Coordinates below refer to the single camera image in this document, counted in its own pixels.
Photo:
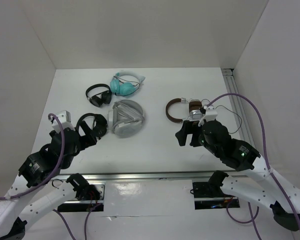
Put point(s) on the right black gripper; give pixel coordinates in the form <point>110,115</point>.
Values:
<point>188,127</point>

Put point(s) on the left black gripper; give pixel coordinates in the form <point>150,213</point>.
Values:
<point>88,139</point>

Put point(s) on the brown leather headphones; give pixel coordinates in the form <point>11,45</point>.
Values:
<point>179,109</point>

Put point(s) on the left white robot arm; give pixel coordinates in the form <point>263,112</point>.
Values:
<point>17,213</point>

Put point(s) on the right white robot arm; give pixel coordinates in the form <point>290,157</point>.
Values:
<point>275,192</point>

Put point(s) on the large black headphones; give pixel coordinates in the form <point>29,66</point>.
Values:
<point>99,125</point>

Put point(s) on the small black headphones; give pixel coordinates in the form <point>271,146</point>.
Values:
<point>101,98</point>

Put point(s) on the teal cat-ear headphones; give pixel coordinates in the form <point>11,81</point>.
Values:
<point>123,87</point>

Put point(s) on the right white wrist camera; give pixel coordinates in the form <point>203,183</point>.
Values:
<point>209,113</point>

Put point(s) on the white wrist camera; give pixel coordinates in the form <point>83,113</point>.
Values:
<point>65,120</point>
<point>209,113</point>

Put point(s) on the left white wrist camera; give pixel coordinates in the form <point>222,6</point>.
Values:
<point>65,120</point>

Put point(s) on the aluminium rail right side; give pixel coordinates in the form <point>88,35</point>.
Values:
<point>237,105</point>

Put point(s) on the aluminium rail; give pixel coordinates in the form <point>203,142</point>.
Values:
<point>237,105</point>
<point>148,176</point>

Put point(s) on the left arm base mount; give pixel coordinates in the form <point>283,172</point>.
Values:
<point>93,198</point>

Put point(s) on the aluminium rail front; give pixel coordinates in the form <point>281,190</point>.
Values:
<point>148,176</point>

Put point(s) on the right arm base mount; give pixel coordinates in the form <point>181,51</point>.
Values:
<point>207,196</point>

